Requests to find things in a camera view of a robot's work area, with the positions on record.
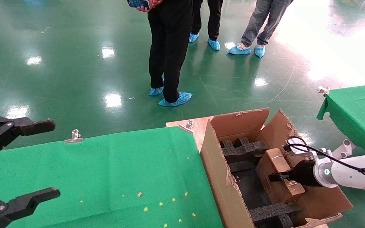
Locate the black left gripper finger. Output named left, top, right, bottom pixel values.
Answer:
left=0, top=116, right=56, bottom=160
left=0, top=187, right=61, bottom=228

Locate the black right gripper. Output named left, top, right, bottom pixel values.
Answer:
left=269, top=160, right=320, bottom=187

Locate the small brown cardboard box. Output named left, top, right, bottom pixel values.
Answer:
left=255, top=148, right=306, bottom=204

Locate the dark smartphone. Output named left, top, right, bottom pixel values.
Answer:
left=127, top=0, right=151, bottom=9

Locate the large open cardboard carton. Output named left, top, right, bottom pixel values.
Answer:
left=200, top=108, right=353, bottom=228

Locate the person's hand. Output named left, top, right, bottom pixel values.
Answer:
left=137, top=0, right=163, bottom=13

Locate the black foam insert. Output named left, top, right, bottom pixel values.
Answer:
left=220, top=137, right=268, bottom=164
left=249, top=203, right=302, bottom=228

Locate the green tablecloth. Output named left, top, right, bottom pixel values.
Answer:
left=0, top=127, right=224, bottom=228

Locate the person in yellow shirt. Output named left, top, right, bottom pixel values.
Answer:
left=227, top=0, right=294, bottom=58

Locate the person holding phone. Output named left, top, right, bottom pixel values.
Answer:
left=137, top=0, right=193, bottom=107

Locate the person in black trousers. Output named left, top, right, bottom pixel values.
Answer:
left=188, top=0, right=223, bottom=52

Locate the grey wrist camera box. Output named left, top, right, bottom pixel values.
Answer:
left=286, top=138, right=316, bottom=160

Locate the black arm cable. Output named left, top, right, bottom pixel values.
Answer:
left=285, top=136, right=365, bottom=176

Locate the white table frame leg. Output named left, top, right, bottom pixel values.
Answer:
left=331, top=139, right=357, bottom=159

